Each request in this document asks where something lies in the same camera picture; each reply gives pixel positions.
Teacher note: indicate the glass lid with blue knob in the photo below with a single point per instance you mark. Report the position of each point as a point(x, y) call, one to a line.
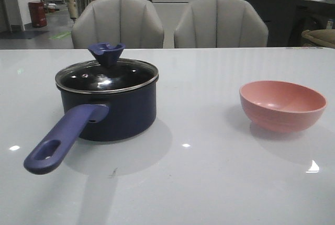
point(107, 73)

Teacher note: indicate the pink bowl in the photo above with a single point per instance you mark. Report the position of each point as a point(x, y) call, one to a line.
point(281, 106)

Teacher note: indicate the dark blue saucepan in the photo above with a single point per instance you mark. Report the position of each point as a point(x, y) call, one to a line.
point(100, 118)

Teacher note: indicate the left grey chair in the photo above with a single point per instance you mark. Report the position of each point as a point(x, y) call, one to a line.
point(135, 23)

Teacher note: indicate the grey chair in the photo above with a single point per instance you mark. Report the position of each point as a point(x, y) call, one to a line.
point(220, 24)
point(135, 23)

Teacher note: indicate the right grey chair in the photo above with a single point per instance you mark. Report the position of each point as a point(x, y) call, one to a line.
point(220, 24)

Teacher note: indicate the dark sideboard counter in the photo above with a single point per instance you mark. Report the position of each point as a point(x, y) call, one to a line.
point(261, 8)

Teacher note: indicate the red bin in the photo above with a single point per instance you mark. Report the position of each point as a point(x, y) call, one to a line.
point(37, 14)

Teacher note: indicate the beige sofa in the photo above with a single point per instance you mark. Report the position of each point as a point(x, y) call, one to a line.
point(321, 37)

